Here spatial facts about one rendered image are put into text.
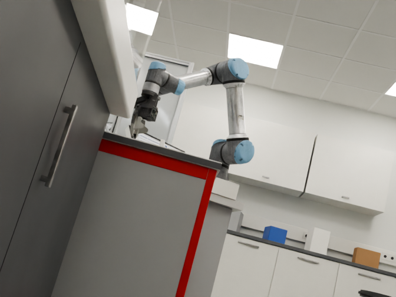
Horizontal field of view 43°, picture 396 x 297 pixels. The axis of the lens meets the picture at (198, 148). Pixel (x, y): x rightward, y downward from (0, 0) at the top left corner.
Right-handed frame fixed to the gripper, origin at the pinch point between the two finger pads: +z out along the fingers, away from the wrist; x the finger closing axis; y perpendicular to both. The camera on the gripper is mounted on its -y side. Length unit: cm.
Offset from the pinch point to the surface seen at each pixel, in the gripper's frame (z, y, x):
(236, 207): 14, 43, 47
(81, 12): 7, 36, -117
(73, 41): 11, 33, -111
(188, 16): -193, -90, 233
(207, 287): 55, 39, 49
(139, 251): 49, 31, -32
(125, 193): 31, 21, -35
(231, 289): 53, 2, 319
